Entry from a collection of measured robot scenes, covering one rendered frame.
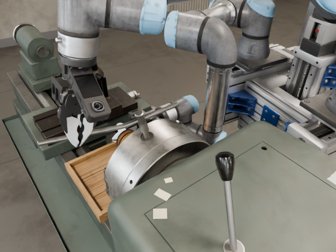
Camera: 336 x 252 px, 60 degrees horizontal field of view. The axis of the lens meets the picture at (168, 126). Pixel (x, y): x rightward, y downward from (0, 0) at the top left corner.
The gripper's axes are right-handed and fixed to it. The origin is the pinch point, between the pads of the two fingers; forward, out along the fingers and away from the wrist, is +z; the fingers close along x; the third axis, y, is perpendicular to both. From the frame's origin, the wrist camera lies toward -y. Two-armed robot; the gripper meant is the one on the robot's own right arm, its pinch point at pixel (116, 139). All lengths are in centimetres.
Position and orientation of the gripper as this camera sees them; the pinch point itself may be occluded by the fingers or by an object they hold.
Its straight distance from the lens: 99.1
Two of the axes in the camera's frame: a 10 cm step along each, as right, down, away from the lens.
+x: 0.0, -7.9, -6.2
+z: -8.1, 3.6, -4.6
